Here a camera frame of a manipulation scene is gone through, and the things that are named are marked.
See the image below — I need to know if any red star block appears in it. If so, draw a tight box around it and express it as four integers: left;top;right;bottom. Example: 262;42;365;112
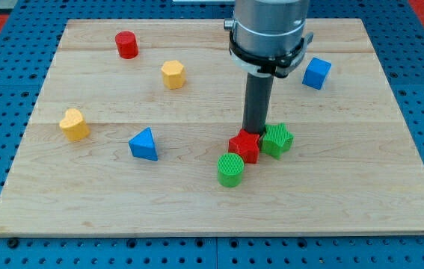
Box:
228;129;259;164

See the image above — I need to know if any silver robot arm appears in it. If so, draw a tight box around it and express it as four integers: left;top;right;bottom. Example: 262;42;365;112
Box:
224;0;313;78

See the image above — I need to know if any green cylinder block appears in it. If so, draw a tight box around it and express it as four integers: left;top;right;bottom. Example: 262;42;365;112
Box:
217;152;245;188

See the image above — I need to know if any green star block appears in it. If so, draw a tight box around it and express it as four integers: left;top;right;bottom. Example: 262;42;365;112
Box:
261;123;294;160

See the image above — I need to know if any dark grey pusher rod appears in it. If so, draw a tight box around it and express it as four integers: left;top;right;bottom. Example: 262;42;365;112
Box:
242;73;274;135

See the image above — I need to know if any blue triangle block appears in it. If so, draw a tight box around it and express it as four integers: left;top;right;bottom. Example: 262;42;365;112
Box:
128;127;158;161

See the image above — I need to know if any yellow hexagon block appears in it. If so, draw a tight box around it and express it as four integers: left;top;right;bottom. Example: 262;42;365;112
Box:
161;60;186;90

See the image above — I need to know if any wooden board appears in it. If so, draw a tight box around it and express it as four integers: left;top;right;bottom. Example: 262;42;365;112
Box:
0;19;424;238

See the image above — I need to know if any blue cube block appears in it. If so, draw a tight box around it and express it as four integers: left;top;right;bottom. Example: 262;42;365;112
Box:
302;58;332;90

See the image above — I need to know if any red cylinder block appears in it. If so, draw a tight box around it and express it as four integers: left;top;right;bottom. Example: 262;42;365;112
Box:
115;31;139;59

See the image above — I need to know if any yellow heart block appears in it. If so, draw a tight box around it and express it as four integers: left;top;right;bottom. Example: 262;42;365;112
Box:
59;108;90;141

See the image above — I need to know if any black clamp ring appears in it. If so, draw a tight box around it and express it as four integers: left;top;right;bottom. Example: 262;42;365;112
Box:
228;31;314;79

